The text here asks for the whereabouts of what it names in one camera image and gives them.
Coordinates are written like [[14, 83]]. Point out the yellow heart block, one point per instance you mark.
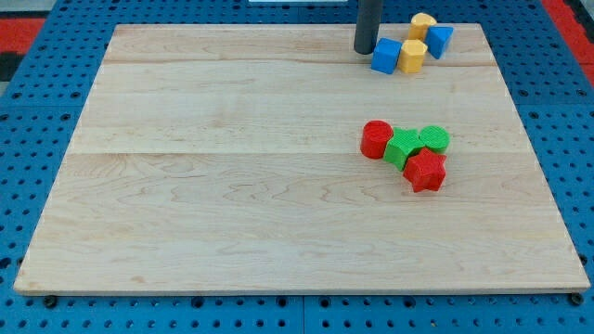
[[419, 26]]

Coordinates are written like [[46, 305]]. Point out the red cylinder block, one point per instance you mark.
[[375, 136]]

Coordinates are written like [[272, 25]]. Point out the light wooden board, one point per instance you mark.
[[225, 160]]

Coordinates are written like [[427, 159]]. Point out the green star block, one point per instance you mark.
[[404, 144]]

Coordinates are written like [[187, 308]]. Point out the red star block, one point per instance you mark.
[[426, 170]]

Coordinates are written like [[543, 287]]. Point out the green cylinder block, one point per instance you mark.
[[435, 138]]

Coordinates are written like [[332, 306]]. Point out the blue cube block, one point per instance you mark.
[[385, 55]]

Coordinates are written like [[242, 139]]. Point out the yellow hexagon block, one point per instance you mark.
[[412, 55]]

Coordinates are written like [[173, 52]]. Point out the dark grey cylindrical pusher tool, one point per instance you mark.
[[367, 25]]

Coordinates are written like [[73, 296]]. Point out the blue triangle block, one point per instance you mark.
[[437, 39]]

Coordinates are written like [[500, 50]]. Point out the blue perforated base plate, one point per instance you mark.
[[548, 83]]

